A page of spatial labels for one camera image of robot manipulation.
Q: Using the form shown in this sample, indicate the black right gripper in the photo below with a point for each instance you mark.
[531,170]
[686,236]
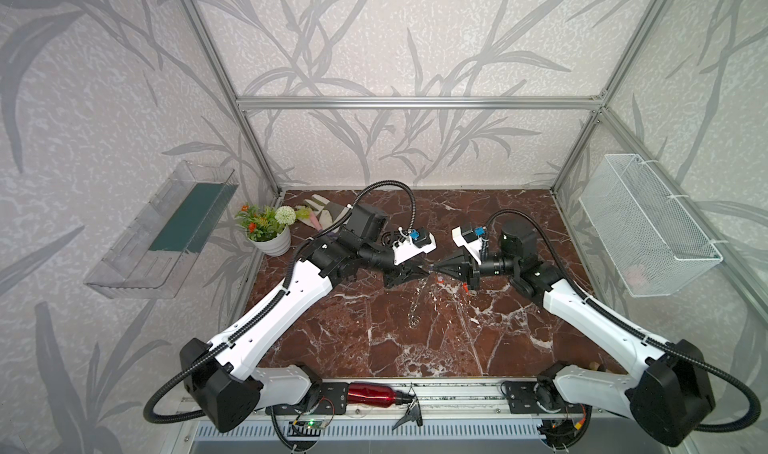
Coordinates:
[470,270]

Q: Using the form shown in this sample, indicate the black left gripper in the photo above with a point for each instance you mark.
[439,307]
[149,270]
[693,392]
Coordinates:
[392,271]

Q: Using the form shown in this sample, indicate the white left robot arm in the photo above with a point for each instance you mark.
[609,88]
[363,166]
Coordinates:
[230,384]

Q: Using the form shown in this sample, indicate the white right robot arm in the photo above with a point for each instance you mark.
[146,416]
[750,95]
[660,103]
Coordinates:
[668,396]

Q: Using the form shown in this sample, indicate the beige and grey garden glove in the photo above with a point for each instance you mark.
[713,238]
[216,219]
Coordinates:
[319,212]

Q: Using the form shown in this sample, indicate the white ribbed plant pot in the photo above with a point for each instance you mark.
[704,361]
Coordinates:
[277,246]

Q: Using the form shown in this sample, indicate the artificial green plant with flowers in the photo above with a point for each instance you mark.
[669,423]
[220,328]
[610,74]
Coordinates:
[262,224]

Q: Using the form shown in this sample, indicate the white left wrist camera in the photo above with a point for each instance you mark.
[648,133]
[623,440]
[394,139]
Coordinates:
[411,244]

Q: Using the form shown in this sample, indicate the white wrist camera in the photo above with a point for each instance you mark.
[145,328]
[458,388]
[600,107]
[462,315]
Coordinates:
[411,244]
[470,238]

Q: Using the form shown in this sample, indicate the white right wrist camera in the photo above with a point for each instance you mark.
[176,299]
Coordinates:
[470,238]

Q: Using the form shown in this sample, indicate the white wire mesh basket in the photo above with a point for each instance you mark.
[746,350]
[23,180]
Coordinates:
[653,241]

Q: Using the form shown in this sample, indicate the clear plastic wall tray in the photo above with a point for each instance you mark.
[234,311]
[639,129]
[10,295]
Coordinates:
[157,251]

